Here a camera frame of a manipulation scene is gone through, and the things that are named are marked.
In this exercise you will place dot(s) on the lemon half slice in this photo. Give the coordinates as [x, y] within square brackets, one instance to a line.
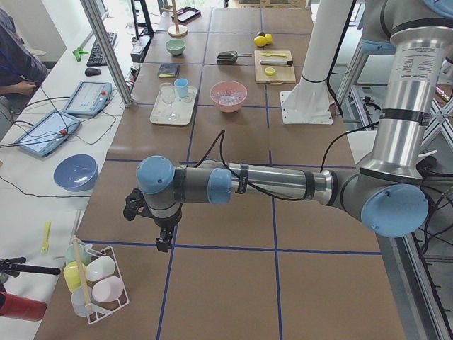
[269, 71]

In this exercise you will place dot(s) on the green bowl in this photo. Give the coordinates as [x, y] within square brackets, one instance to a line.
[175, 46]

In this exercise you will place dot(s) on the green cup in rack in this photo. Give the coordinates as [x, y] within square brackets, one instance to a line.
[70, 255]

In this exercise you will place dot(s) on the black computer mouse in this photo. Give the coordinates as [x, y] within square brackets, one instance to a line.
[92, 71]

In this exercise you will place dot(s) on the teach pendant tablet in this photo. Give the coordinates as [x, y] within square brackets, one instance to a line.
[48, 133]
[89, 98]

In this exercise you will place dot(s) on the yellow plastic fork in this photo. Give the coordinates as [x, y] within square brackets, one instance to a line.
[45, 240]

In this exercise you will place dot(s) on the stainless steel ice scoop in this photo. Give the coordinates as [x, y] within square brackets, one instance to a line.
[230, 57]

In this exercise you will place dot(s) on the near teach pendant tablet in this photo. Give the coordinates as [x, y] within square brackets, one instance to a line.
[48, 133]

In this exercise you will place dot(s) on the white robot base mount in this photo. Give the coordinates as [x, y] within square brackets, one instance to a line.
[308, 101]

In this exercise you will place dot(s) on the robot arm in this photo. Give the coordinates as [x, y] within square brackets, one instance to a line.
[384, 193]

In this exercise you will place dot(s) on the yellow plastic knife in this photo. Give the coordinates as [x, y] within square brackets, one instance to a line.
[267, 54]

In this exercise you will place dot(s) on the clear wine glass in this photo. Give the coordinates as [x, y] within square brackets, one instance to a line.
[168, 96]

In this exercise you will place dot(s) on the far teach pendant tablet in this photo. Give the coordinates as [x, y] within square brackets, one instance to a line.
[89, 98]

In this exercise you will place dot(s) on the light blue plastic cup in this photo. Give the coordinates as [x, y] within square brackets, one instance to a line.
[181, 86]

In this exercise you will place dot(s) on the white wire cup rack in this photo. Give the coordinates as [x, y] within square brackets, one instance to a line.
[98, 310]

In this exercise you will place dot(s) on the pink cup in rack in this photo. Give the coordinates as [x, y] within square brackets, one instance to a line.
[108, 289]

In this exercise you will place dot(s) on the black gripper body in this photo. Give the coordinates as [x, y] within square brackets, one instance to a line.
[167, 224]

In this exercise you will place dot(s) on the wooden cutting board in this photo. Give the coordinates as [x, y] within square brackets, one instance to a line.
[283, 75]

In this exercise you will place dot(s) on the grey folded cloth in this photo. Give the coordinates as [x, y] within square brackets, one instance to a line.
[168, 71]

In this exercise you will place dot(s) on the red bottle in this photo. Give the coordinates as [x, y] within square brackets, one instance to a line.
[17, 307]

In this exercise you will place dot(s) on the pink bowl of ice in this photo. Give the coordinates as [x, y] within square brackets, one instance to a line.
[228, 96]

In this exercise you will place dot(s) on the yellow lemon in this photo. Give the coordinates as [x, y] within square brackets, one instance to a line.
[269, 39]
[260, 41]

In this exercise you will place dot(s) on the green clamp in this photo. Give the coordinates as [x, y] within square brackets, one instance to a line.
[78, 53]

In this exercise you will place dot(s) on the wooden stand round base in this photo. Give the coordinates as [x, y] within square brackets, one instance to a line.
[176, 30]

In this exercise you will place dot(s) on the aluminium frame post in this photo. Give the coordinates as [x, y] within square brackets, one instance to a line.
[94, 18]

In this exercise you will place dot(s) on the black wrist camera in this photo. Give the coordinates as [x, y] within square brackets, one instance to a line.
[135, 204]

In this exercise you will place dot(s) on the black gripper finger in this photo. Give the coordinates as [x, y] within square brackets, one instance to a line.
[169, 238]
[162, 241]

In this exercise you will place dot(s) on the yellow cup in rack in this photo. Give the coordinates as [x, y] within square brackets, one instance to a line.
[71, 276]

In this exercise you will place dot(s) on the white cup in rack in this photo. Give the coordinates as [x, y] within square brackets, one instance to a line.
[100, 268]

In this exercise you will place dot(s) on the clear cup in rack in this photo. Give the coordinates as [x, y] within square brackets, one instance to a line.
[78, 302]

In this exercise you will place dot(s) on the blue bowl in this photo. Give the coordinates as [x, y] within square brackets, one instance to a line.
[76, 173]

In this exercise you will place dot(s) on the cream serving tray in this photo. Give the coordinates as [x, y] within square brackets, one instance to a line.
[183, 106]

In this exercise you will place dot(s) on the person in dark sweater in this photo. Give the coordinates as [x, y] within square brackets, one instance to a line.
[21, 73]

